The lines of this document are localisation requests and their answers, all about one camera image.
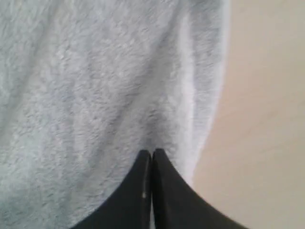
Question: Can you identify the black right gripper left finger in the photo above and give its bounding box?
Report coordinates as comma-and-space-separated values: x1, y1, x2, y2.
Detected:
73, 150, 151, 229

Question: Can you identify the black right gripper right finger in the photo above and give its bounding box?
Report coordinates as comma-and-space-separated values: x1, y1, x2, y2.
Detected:
152, 149, 241, 229

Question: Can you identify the light blue fleece towel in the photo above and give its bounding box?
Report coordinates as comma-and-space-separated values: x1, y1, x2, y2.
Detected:
0, 0, 230, 229

